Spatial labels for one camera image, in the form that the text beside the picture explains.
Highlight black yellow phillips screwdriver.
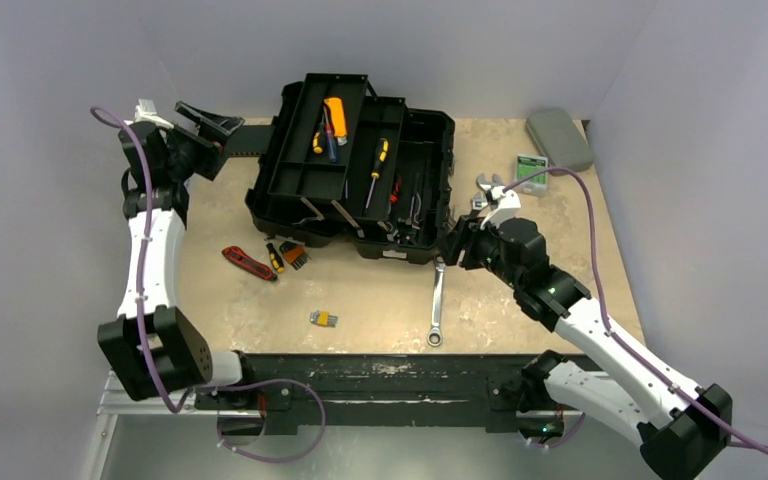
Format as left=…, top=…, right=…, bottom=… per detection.
left=364, top=137, right=389, bottom=211

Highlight silver ratchet wrench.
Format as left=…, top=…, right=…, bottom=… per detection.
left=426, top=257, right=446, bottom=348

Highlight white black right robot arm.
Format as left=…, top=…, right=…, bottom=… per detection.
left=441, top=216, right=733, bottom=479

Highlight orange utility knife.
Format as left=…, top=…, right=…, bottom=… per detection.
left=324, top=96, right=348, bottom=146

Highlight red black wire stripper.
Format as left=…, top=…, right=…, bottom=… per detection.
left=221, top=246, right=278, bottom=282

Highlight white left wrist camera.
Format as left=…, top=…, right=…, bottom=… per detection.
left=133, top=99, right=175, bottom=130

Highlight red blue small screwdriver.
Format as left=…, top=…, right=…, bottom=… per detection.
left=323, top=110, right=339, bottom=164

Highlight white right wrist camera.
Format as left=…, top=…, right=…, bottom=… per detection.
left=480, top=186, right=521, bottom=230

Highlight black network switch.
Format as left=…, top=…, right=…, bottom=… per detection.
left=223, top=125, right=274, bottom=157

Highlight red handled adjustable wrench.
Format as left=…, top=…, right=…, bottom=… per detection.
left=476, top=174, right=506, bottom=197

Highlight green white bit box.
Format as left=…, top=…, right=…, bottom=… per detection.
left=514, top=153, right=549, bottom=197

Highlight black plastic toolbox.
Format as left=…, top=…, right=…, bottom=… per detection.
left=245, top=73, right=455, bottom=265

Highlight steel claw hammer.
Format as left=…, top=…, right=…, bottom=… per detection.
left=396, top=173, right=423, bottom=230

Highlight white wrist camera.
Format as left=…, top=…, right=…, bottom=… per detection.
left=480, top=186, right=521, bottom=230
left=133, top=99, right=175, bottom=130

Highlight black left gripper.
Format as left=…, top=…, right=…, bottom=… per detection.
left=162, top=104, right=242, bottom=181

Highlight grey plastic case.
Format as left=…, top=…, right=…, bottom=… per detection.
left=526, top=108, right=596, bottom=172

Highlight aluminium frame rail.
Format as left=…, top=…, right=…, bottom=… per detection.
left=96, top=120, right=213, bottom=419

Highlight small black adjustable wrench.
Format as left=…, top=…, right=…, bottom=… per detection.
left=470, top=192, right=489, bottom=216

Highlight short black yellow screwdriver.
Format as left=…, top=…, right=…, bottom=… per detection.
left=312, top=113, right=326, bottom=155

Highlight black multi pliers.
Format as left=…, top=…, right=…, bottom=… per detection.
left=402, top=173, right=433, bottom=245

